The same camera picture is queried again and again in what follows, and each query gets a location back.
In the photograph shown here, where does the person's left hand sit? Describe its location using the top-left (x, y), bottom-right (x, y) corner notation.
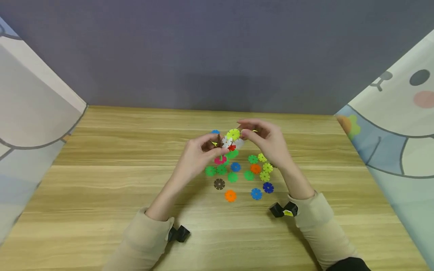
top-left (170, 133), bottom-right (230, 186)

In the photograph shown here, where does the person's right hand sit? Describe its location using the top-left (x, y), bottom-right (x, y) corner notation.
top-left (237, 118), bottom-right (295, 174)

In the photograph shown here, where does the joined snowflake piece assembly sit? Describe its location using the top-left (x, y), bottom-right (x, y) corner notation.
top-left (211, 132), bottom-right (245, 152)

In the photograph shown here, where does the person's left forearm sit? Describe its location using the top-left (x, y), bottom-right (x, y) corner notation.
top-left (102, 175), bottom-right (190, 271)

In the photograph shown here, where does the person's right forearm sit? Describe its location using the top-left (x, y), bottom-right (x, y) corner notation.
top-left (278, 166), bottom-right (372, 271)

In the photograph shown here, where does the pile of colourful snowflake discs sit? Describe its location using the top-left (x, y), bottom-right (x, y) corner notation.
top-left (204, 149), bottom-right (277, 203)

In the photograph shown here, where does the black wrist band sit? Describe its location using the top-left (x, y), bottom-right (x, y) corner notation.
top-left (269, 201), bottom-right (299, 219)
top-left (167, 225), bottom-right (191, 243)

